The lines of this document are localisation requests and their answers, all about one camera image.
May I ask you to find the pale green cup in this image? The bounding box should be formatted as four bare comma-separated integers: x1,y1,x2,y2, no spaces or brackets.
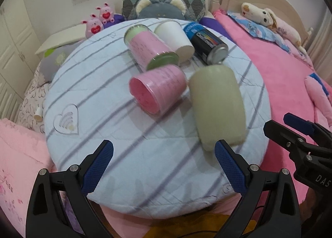
189,64,247,152

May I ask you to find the white wardrobe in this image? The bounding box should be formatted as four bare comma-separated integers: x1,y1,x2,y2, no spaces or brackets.
0,0,42,122

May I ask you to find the purple cushion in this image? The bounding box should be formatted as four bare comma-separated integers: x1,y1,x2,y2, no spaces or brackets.
199,16,221,32

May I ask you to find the pink and blue plush toy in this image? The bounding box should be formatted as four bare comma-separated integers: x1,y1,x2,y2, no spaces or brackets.
303,72,332,126

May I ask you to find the yellow cloth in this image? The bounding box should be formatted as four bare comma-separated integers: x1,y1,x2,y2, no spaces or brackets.
149,213,235,238

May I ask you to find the heart print pillow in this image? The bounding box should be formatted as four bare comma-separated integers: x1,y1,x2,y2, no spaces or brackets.
17,62,53,135

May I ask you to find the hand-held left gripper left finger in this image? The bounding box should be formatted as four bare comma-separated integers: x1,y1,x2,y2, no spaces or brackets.
25,140,115,238

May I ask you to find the blue floral pillow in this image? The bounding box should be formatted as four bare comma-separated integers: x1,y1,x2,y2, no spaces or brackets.
228,11,295,52

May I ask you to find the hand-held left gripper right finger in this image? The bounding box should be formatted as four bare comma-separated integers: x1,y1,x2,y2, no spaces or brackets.
214,139,301,238

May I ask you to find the white flat board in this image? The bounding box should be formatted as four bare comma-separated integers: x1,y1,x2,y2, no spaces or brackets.
35,24,91,56

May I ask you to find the white paper cup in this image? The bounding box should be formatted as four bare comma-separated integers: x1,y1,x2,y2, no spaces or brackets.
154,20,195,64

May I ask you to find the grey pillow with green patch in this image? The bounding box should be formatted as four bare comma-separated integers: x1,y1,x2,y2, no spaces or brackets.
39,42,84,83

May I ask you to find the round striped light blue cushion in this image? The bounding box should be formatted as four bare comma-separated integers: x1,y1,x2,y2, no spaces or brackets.
43,18,273,219

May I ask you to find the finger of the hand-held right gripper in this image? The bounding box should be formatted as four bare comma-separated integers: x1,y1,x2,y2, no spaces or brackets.
263,120,318,161
283,113,332,148

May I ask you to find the pink floral quilt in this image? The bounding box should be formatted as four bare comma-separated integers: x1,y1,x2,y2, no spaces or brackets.
0,118,66,229

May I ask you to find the white plush animal toy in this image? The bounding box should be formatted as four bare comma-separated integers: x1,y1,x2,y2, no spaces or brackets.
241,2,310,55

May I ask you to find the pink blanket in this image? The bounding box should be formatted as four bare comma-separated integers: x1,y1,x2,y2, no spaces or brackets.
212,9,332,203

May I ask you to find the grey bear plush pillow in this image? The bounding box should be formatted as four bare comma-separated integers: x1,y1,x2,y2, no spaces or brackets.
135,0,188,19

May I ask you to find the clear cup with pink label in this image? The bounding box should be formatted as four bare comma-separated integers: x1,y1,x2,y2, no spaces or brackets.
124,24,180,71

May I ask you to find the black drink can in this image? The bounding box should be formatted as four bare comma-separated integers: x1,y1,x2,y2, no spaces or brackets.
183,22,229,65

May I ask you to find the pink pig plush toy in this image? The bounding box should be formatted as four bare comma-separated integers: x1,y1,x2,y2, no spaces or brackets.
82,14,105,38
96,3,116,24

